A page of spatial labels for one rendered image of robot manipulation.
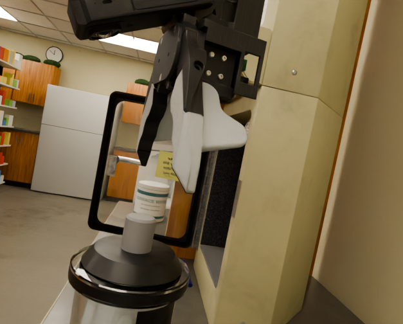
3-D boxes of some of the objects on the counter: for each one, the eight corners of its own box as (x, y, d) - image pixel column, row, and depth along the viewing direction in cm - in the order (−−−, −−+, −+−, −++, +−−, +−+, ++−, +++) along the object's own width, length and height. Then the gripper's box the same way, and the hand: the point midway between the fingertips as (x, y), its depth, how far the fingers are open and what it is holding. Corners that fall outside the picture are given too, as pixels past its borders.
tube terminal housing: (274, 276, 93) (328, 18, 89) (334, 349, 61) (422, -48, 57) (193, 265, 89) (245, -3, 85) (211, 337, 57) (296, -88, 53)
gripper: (338, -72, 21) (282, 210, 22) (214, 17, 39) (187, 170, 40) (229, -138, 18) (170, 198, 19) (149, -7, 36) (120, 161, 37)
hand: (152, 177), depth 28 cm, fingers open, 14 cm apart
